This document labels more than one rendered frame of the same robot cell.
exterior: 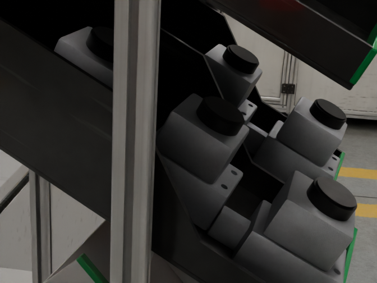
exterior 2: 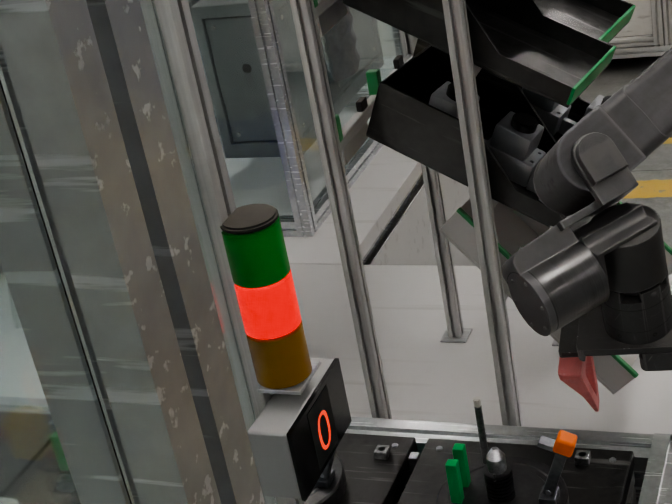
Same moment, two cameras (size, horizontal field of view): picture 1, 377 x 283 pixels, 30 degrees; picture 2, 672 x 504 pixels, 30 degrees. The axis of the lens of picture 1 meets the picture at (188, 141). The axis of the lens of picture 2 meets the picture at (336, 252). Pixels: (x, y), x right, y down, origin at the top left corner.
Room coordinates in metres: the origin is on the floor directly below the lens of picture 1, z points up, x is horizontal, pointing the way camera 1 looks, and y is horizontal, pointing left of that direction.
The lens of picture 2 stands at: (-0.92, -0.20, 1.83)
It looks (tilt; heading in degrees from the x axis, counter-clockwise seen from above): 26 degrees down; 18
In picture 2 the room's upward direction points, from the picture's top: 11 degrees counter-clockwise
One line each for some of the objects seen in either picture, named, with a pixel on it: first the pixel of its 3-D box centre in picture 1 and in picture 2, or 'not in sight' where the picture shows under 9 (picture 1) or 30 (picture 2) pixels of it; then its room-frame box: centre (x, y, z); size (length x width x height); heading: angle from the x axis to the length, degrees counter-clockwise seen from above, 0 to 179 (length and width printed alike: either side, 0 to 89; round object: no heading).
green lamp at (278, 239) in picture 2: not in sight; (255, 248); (-0.03, 0.15, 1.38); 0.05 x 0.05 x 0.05
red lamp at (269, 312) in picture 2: not in sight; (267, 300); (-0.03, 0.15, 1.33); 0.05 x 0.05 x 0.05
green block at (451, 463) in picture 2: not in sight; (454, 481); (0.13, 0.06, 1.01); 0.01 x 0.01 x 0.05; 83
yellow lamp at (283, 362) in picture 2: not in sight; (279, 350); (-0.03, 0.15, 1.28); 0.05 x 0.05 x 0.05
